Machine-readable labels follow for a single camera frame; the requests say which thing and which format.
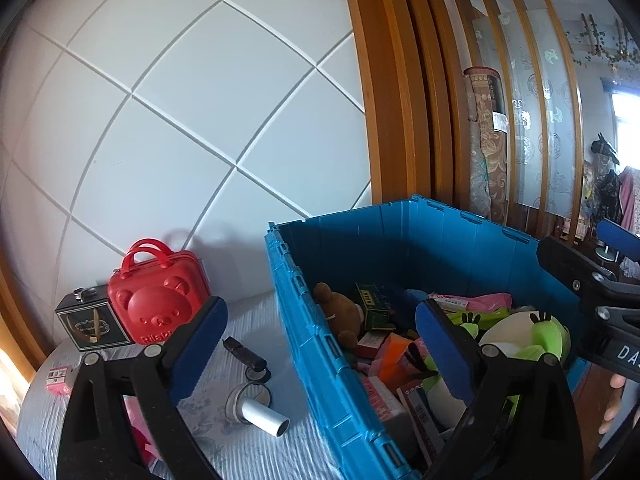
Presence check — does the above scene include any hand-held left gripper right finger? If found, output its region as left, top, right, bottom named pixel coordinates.
left=415, top=299, right=586, bottom=480

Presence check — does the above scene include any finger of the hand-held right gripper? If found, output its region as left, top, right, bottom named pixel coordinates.
left=536, top=235, right=640, bottom=311
left=596, top=217, right=640, bottom=263

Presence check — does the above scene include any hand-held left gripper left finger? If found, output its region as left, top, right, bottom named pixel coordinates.
left=56, top=296, right=229, bottom=480

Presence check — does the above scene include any pink and green packet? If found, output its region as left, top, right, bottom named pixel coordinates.
left=430, top=291, right=515, bottom=333

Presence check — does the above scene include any blue plastic crate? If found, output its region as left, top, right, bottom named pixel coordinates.
left=265, top=194, right=601, bottom=480

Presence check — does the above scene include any person's right hand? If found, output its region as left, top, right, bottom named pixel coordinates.
left=599, top=374, right=628, bottom=435

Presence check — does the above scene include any pink hanging cloth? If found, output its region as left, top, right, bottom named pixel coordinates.
left=617, top=167, right=640, bottom=233

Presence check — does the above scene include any small black clip device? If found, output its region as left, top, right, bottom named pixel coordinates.
left=222, top=337, right=272, bottom=382

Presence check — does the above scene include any orange box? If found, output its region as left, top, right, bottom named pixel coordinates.
left=377, top=334, right=418, bottom=383

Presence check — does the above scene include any coat rack with dark clothes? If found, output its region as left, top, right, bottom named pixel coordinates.
left=582, top=132, right=623, bottom=226

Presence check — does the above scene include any red printed box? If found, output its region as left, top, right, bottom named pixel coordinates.
left=397, top=382, right=446, bottom=466

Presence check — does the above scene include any red bear-face case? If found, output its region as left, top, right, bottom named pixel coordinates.
left=107, top=239, right=212, bottom=346

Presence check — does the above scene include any clear tape roll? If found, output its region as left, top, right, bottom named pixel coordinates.
left=225, top=382, right=273, bottom=423

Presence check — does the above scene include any green and white frog plush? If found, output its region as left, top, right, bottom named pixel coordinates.
left=422, top=310, right=572, bottom=433

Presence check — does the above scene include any small red and white box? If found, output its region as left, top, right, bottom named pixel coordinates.
left=357, top=332, right=386, bottom=358

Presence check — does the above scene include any dark green box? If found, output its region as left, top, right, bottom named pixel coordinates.
left=355, top=282, right=396, bottom=331

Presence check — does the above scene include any white tube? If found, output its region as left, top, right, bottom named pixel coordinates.
left=241, top=394, right=291, bottom=437

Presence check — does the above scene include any pink wrapper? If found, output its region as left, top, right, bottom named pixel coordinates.
left=124, top=395, right=161, bottom=471

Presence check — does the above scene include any brown teddy bear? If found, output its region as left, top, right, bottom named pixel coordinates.
left=313, top=282, right=365, bottom=351

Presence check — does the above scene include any black box with gold emblem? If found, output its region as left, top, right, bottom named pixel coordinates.
left=54, top=284, right=133, bottom=352

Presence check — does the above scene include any rolled pale carpet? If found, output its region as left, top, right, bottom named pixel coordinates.
left=467, top=120, right=493, bottom=221

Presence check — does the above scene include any window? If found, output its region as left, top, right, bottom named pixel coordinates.
left=600, top=77, right=640, bottom=146

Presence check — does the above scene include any rolled brown patterned carpet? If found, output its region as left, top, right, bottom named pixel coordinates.
left=462, top=65, right=510, bottom=223

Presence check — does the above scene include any small pink box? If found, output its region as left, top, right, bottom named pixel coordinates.
left=46, top=366, right=76, bottom=397

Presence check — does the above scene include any wooden edge trim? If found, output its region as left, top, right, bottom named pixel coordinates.
left=0, top=240, right=48, bottom=376

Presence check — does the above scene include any wooden slatted glass partition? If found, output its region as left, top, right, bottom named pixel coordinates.
left=445, top=0, right=586, bottom=241

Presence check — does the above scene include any wall vine decoration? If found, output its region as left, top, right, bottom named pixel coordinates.
left=565, top=12, right=640, bottom=73

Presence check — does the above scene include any wooden door frame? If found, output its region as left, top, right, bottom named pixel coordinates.
left=340, top=0, right=471, bottom=211

